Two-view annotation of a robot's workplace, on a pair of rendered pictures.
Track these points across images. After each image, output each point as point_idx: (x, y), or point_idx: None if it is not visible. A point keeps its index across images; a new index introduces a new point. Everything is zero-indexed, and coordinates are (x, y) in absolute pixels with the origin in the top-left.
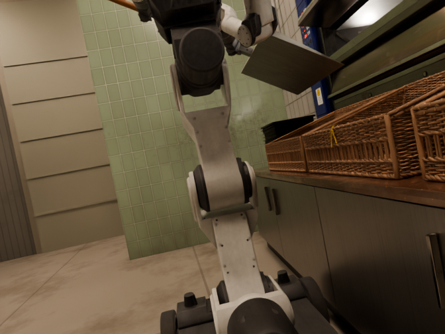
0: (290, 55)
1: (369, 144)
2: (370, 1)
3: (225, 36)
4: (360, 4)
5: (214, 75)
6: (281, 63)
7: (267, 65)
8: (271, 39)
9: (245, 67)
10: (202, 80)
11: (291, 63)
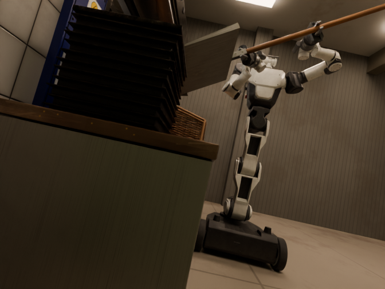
0: (205, 80)
1: None
2: (126, 12)
3: (250, 67)
4: (127, 3)
5: (248, 131)
6: (207, 72)
7: (215, 62)
8: (220, 79)
9: (235, 42)
10: (252, 133)
11: (201, 77)
